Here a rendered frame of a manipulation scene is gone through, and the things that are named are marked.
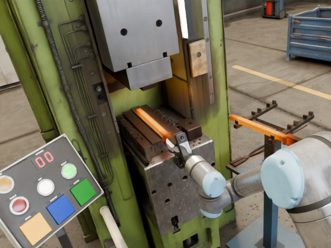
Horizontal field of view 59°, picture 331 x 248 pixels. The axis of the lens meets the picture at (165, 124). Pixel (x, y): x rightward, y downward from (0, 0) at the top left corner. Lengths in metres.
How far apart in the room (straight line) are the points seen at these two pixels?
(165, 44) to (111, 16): 0.25
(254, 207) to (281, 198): 1.71
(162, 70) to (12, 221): 0.79
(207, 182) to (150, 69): 0.51
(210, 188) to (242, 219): 1.24
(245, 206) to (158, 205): 1.05
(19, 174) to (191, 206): 0.89
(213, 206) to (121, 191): 0.61
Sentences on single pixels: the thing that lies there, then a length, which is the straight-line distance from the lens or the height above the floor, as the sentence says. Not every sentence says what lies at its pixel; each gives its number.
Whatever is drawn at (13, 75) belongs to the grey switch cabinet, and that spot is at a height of 0.25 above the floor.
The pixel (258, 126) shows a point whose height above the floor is 0.98.
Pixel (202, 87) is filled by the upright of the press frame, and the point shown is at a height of 1.10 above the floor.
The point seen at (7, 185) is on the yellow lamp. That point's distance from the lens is 1.11.
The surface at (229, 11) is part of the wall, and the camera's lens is 8.94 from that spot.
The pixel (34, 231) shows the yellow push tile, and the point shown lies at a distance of 1.12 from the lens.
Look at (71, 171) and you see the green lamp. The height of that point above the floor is 1.08.
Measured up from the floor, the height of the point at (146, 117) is 1.01.
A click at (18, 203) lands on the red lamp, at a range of 1.11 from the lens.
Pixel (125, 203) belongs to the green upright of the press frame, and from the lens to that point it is 1.68.
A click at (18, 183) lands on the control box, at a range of 1.12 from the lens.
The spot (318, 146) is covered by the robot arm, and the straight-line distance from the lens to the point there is 0.72.
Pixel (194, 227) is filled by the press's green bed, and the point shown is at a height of 0.40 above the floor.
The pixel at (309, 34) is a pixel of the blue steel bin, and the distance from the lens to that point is 5.04.
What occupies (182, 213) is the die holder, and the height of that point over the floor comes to 0.55.
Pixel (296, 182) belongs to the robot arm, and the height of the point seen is 1.29.
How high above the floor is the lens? 1.71
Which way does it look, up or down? 29 degrees down
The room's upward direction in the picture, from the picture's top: 10 degrees counter-clockwise
